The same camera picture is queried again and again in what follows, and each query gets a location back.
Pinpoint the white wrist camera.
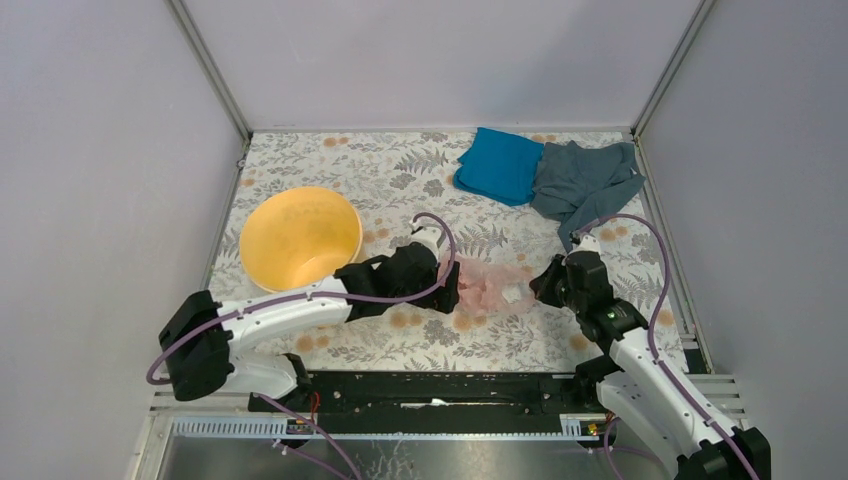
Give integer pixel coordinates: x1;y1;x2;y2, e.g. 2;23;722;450
570;232;602;254
410;225;446;259

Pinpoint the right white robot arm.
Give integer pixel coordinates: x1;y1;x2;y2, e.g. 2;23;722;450
530;250;772;479

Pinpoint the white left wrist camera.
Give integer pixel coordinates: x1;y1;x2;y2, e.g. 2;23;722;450
410;225;446;259

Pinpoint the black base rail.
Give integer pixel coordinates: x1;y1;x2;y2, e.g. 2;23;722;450
279;371;612;436

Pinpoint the floral patterned table mat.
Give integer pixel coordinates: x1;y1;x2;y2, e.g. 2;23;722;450
186;130;690;374

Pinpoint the aluminium corner frame post left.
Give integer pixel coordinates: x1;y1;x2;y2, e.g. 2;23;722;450
164;0;252;145

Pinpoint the aluminium corner frame post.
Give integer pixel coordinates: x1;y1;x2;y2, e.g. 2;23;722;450
164;0;252;145
631;0;717;138

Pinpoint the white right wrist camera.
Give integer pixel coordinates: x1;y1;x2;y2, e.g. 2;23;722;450
570;232;602;254

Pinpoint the pink plastic trash bag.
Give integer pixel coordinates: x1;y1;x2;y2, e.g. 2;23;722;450
453;256;536;317

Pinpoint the grey crumpled cloth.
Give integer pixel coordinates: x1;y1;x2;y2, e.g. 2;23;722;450
530;141;645;251

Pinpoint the yellow plastic trash bin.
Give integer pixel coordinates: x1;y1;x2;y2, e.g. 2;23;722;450
239;186;363;292

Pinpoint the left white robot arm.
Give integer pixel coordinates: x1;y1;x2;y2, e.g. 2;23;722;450
148;242;460;411

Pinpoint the blue folded cloth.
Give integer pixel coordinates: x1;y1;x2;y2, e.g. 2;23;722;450
453;127;544;206

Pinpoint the aluminium corner frame post right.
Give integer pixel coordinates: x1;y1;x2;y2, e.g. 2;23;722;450
631;0;717;138

